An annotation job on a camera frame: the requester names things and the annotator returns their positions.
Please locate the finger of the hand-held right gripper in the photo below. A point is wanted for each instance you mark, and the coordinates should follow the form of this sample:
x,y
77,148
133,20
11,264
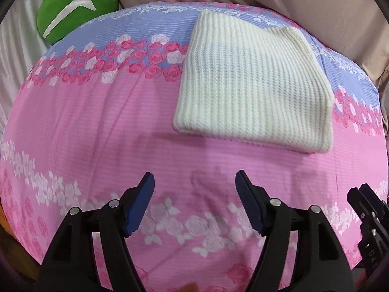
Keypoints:
x,y
376,200
358,202

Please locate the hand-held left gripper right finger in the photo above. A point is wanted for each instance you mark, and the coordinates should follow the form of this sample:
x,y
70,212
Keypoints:
x,y
250,206

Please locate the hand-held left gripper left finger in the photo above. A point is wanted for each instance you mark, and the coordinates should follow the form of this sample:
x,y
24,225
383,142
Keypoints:
x,y
138,210

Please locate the white knit sweater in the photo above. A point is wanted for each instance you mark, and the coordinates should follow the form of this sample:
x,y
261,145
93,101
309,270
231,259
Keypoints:
x,y
252,82

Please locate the pink floral blanket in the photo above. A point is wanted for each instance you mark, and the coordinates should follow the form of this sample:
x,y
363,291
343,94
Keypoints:
x,y
91,112

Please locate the brown bed edge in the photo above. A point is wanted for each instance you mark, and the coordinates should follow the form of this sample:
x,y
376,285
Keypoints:
x,y
16,249

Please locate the white satin curtain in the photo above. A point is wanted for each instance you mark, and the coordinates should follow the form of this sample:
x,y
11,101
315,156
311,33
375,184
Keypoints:
x,y
18,42

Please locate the beige cloth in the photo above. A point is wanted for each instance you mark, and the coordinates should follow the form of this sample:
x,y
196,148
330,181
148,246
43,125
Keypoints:
x,y
319,0

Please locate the green pillow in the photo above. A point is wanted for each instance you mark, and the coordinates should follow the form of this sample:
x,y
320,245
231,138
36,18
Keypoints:
x,y
76,6

